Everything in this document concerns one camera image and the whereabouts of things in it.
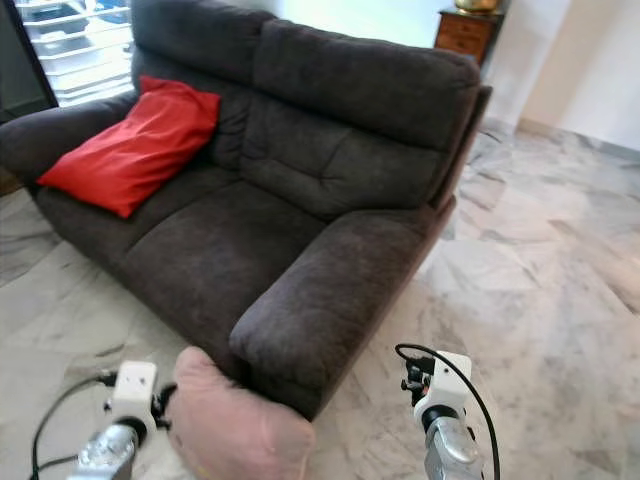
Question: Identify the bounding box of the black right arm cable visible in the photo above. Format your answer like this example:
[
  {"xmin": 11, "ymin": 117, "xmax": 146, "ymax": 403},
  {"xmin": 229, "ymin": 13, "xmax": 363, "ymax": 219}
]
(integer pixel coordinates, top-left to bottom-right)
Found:
[{"xmin": 395, "ymin": 343, "xmax": 503, "ymax": 480}]

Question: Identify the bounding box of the pale pink pillow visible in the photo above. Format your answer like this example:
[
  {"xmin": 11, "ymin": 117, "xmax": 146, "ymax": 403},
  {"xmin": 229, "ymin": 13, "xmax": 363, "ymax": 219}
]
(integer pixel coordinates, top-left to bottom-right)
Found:
[{"xmin": 168, "ymin": 346, "xmax": 316, "ymax": 480}]

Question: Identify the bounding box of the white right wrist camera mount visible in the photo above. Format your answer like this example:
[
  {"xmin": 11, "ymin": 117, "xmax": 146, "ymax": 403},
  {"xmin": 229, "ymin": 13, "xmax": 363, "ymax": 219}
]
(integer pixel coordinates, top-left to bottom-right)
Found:
[{"xmin": 412, "ymin": 350, "xmax": 473, "ymax": 429}]

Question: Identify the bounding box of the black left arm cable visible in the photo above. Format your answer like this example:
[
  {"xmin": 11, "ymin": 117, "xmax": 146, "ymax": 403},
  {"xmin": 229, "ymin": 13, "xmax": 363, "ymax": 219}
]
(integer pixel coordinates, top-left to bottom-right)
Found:
[{"xmin": 30, "ymin": 372, "xmax": 116, "ymax": 480}]

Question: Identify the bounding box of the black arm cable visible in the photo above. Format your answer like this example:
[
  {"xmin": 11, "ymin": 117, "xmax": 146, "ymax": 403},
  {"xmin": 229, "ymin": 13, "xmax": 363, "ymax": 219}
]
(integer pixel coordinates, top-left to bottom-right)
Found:
[
  {"xmin": 395, "ymin": 343, "xmax": 503, "ymax": 480},
  {"xmin": 30, "ymin": 372, "xmax": 116, "ymax": 480}
]

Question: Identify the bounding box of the red pillow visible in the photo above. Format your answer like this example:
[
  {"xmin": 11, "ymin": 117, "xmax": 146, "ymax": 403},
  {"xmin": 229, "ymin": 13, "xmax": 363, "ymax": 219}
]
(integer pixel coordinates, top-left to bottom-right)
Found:
[{"xmin": 37, "ymin": 75, "xmax": 221, "ymax": 219}]

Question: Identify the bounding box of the brown wooden side cabinet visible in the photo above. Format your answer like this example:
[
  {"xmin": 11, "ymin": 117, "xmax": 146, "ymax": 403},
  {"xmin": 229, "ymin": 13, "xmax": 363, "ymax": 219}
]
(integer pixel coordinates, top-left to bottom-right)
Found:
[{"xmin": 435, "ymin": 8, "xmax": 506, "ymax": 63}]

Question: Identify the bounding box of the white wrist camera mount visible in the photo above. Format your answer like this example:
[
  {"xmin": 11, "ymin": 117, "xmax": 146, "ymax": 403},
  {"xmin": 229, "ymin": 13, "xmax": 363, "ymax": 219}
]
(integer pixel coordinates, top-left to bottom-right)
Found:
[
  {"xmin": 110, "ymin": 360, "xmax": 158, "ymax": 431},
  {"xmin": 412, "ymin": 350, "xmax": 473, "ymax": 429}
]

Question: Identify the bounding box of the brass bowl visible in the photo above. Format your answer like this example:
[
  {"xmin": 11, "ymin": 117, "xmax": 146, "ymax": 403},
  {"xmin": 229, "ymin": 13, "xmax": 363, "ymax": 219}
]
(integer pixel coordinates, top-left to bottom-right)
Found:
[{"xmin": 453, "ymin": 0, "xmax": 503, "ymax": 14}]

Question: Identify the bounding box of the white louvre window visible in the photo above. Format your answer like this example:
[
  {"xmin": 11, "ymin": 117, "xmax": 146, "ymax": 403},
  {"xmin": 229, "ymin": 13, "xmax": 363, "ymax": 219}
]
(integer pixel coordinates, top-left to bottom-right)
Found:
[{"xmin": 10, "ymin": 0, "xmax": 136, "ymax": 108}]

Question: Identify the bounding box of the dark grey fabric sofa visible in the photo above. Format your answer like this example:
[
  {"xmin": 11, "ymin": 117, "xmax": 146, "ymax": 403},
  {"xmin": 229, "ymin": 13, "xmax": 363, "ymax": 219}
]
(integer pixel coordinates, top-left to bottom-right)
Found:
[{"xmin": 0, "ymin": 0, "xmax": 493, "ymax": 421}]

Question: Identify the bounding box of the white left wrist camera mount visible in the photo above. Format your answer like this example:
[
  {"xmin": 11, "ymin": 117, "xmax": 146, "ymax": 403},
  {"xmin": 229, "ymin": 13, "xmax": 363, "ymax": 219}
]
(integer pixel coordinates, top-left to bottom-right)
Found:
[{"xmin": 110, "ymin": 360, "xmax": 158, "ymax": 431}]

